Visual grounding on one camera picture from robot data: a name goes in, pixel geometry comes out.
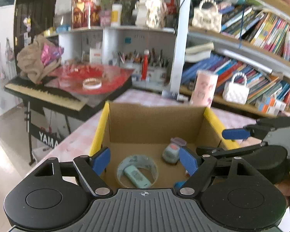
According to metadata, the blue packet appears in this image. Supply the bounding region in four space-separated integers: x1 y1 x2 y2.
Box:
173 181 186 191

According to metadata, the teal cartoon sharpener toy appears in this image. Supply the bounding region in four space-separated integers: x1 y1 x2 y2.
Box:
162 143 180 165

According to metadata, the teal remote-shaped item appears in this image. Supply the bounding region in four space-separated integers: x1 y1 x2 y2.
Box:
124 165 152 189

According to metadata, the clear tape roll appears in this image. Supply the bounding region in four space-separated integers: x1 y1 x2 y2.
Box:
116 154 159 189

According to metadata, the pink plush chick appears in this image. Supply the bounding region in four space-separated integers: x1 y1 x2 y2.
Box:
171 137 187 147

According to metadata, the orange white box lower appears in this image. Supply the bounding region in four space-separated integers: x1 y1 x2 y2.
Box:
255 101 280 116

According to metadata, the orange white box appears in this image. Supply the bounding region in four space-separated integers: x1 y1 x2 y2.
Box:
262 96 286 111
255 101 280 116

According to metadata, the orange white box upper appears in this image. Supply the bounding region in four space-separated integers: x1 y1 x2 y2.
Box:
262 96 286 111

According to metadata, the row of books lower shelf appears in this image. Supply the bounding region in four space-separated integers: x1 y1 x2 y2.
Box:
181 53 290 115

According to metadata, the row of books shelf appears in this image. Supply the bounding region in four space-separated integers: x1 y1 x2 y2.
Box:
181 53 290 115
221 5 290 62

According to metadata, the white quilted pearl handbag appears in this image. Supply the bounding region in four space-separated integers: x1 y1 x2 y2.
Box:
223 72 249 105

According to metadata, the yellow cardboard box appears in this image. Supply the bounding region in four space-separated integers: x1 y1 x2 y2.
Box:
90 102 239 190

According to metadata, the pink cartoon cylinder container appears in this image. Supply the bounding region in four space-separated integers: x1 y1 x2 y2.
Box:
190 70 218 107

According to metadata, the black Yamaha keyboard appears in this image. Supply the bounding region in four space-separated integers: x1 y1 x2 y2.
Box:
4 75 132 122

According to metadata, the white tape roll on paper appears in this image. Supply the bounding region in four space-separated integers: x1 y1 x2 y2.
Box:
83 78 102 90

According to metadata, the red paper sheet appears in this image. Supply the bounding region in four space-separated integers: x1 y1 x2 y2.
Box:
45 64 133 95

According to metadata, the white pen organizer box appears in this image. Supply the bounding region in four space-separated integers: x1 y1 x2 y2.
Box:
118 61 170 83

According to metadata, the red white doll figure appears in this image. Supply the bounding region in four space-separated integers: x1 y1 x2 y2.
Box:
141 49 149 81

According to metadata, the row of books upper shelf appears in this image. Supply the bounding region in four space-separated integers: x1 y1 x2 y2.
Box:
221 5 290 62

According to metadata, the beige wrapped bouquet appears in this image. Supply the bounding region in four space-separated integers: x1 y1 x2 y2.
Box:
17 35 64 84

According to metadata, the beige quilted pearl handbag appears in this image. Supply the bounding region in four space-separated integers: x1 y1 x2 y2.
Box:
192 0 222 32

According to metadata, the white ceramic figurine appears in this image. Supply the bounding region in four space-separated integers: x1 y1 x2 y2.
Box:
135 0 167 29

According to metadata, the white yellow bottle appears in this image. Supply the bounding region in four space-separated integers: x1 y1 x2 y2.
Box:
111 4 122 27

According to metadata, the red festive gift box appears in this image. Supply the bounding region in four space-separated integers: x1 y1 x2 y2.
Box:
71 0 101 29

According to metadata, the white bookshelf frame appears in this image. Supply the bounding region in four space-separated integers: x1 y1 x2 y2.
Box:
55 0 290 116

